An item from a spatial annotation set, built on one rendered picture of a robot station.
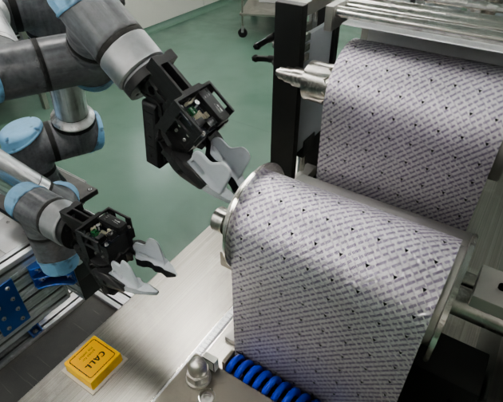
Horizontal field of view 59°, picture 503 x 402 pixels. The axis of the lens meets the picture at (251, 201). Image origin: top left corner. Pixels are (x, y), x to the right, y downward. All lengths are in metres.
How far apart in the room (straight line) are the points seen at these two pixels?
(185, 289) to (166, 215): 1.62
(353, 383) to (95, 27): 0.54
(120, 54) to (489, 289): 0.49
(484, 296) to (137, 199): 2.38
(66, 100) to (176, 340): 0.67
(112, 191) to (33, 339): 1.21
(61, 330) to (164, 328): 1.00
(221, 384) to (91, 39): 0.50
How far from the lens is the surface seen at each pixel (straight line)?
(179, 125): 0.58
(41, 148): 1.33
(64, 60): 0.70
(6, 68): 0.70
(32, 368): 1.82
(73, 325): 1.87
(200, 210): 2.56
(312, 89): 0.71
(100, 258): 0.77
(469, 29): 0.64
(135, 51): 0.60
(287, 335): 0.60
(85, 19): 0.62
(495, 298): 0.49
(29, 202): 0.87
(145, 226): 2.51
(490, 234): 1.22
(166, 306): 0.94
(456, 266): 0.48
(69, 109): 1.26
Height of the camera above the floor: 1.63
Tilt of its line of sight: 38 degrees down
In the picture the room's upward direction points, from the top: straight up
